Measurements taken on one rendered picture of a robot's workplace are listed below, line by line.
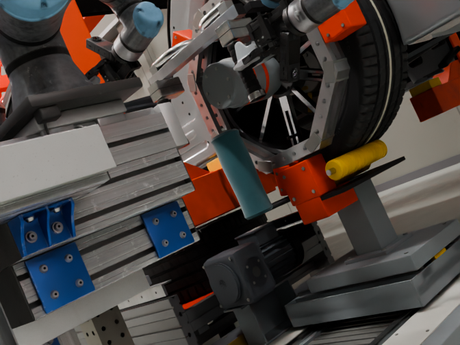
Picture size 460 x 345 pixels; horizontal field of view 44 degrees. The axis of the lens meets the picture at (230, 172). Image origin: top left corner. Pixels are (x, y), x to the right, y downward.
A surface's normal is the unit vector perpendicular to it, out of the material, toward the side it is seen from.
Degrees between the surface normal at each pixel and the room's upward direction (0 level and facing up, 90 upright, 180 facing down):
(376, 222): 90
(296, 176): 90
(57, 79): 72
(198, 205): 90
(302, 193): 90
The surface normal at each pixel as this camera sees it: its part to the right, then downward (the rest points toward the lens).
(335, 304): -0.69, 0.27
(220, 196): 0.60, -0.31
